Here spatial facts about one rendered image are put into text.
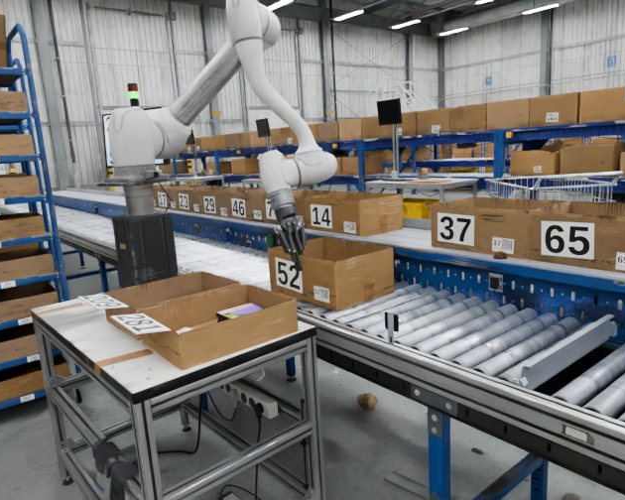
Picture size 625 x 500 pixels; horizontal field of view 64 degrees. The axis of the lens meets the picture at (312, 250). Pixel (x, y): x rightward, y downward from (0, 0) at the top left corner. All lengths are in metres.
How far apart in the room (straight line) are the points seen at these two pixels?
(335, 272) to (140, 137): 0.89
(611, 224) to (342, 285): 0.82
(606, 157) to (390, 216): 4.11
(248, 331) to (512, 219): 0.95
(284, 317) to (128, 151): 0.89
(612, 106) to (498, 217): 4.77
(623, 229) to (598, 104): 4.95
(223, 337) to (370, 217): 1.12
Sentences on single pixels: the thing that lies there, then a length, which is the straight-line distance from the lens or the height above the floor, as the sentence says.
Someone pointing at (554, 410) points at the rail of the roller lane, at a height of 0.74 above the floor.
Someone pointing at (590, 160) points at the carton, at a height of 0.98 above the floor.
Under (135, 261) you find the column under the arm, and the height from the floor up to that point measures 0.91.
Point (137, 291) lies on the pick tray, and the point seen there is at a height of 0.83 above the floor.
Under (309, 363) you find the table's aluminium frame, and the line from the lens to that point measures 1.59.
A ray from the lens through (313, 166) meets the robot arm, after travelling 1.85.
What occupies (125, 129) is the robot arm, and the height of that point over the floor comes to 1.40.
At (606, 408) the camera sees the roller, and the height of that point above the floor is 0.74.
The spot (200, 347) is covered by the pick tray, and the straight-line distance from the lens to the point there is 1.37.
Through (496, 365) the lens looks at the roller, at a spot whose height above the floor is 0.74.
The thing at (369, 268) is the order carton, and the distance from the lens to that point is 1.77.
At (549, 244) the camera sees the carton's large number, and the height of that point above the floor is 0.95.
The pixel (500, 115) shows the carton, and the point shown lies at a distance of 7.08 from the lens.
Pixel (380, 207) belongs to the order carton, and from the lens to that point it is 2.34.
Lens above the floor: 1.29
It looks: 12 degrees down
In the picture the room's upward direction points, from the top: 4 degrees counter-clockwise
